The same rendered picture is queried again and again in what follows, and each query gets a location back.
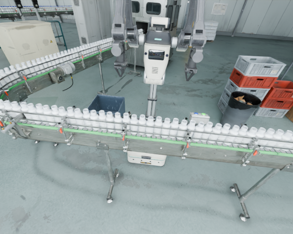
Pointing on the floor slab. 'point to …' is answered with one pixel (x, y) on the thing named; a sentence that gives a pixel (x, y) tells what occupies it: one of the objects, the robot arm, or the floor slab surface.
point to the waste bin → (239, 109)
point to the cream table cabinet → (25, 40)
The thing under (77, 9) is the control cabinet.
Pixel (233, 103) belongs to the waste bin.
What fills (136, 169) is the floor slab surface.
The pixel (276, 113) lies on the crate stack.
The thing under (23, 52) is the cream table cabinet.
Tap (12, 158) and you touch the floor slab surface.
